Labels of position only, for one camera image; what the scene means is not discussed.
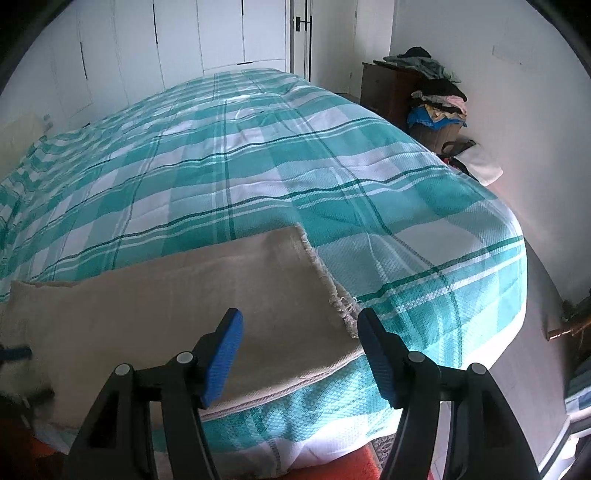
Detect beige pants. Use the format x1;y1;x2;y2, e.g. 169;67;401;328
1;225;363;428

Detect red patterned rug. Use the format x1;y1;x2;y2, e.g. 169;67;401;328
281;435;394;480

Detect teal plaid bed cover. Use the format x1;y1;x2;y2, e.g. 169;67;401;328
0;67;529;471

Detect white bag on floor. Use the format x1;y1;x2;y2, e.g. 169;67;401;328
442;138;504;186

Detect cream headboard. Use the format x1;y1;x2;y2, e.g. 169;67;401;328
0;113;44;180

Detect pile of clothes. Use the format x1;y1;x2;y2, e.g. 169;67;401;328
383;46;468;153

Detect dark wooden dresser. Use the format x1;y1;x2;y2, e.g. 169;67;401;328
360;63;424;132

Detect white wardrobe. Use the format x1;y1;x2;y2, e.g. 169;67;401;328
1;1;290;134

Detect white door with handle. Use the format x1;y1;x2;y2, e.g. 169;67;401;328
288;0;312;81

